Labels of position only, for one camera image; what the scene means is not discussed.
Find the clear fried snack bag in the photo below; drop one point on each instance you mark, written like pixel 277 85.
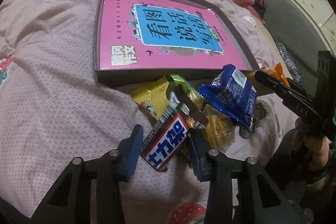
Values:
pixel 264 119

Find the pink patterned bed sheet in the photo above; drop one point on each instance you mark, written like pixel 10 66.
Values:
pixel 52 109

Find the Snickers chocolate bar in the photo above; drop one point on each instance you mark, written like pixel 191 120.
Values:
pixel 167 135

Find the green peas snack packet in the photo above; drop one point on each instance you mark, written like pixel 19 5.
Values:
pixel 190 99

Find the orange cake packet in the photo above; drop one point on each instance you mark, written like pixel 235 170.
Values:
pixel 263 78

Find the blue snack packet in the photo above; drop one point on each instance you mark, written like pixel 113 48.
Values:
pixel 232 94

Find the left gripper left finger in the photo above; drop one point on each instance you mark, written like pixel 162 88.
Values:
pixel 69 198

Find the person's right hand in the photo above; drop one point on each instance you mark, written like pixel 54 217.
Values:
pixel 318 148

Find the dark cardboard box tray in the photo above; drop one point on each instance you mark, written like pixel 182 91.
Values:
pixel 121 77

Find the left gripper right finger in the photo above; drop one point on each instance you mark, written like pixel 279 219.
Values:
pixel 240 191

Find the pink Chinese workbook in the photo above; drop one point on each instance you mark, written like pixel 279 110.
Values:
pixel 159 34

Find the clear round cracker packet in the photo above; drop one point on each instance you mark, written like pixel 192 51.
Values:
pixel 220 131

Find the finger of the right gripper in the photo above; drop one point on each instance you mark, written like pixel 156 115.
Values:
pixel 295 91

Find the yellow snack packet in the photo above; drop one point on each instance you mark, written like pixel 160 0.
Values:
pixel 152 97

